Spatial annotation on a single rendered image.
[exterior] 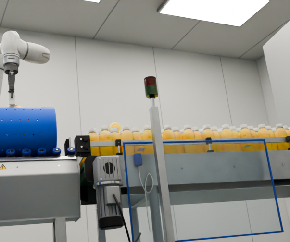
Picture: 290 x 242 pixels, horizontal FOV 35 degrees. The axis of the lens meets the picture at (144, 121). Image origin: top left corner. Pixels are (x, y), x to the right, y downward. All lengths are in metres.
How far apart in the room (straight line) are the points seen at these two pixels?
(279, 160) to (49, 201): 1.26
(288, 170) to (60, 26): 4.01
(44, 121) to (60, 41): 3.79
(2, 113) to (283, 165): 1.52
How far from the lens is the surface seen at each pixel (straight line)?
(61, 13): 5.76
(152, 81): 2.32
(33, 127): 2.39
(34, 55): 2.72
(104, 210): 2.11
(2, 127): 2.38
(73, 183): 2.34
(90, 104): 5.87
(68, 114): 5.72
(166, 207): 2.16
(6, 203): 2.33
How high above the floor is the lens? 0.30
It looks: 19 degrees up
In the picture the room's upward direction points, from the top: 7 degrees counter-clockwise
